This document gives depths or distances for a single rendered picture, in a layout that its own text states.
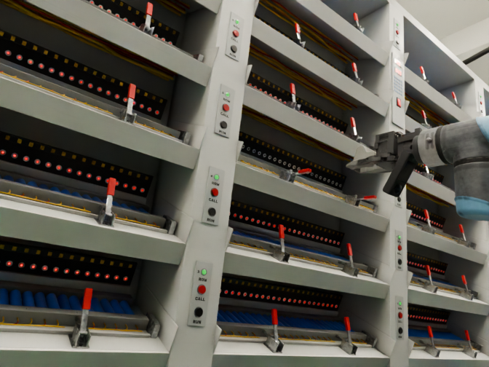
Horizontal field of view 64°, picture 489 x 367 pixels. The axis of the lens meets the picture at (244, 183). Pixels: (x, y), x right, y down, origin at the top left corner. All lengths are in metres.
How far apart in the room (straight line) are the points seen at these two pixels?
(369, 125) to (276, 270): 0.73
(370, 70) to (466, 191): 0.78
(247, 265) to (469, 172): 0.51
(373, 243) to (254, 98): 0.63
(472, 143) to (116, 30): 0.76
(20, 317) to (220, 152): 0.48
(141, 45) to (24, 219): 0.41
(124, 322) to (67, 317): 0.10
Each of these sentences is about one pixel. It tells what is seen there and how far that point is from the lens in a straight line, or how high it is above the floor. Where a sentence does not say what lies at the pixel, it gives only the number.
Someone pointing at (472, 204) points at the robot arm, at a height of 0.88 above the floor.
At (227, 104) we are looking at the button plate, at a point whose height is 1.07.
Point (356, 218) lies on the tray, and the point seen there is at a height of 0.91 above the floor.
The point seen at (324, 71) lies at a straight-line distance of 1.24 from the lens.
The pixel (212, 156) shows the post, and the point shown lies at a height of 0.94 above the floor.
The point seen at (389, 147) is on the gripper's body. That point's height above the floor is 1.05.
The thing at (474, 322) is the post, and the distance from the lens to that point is 1.94.
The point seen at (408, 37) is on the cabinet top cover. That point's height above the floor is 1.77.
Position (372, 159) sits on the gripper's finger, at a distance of 1.06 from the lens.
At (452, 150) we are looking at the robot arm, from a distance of 0.98.
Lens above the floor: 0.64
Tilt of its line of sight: 17 degrees up
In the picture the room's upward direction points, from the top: 6 degrees clockwise
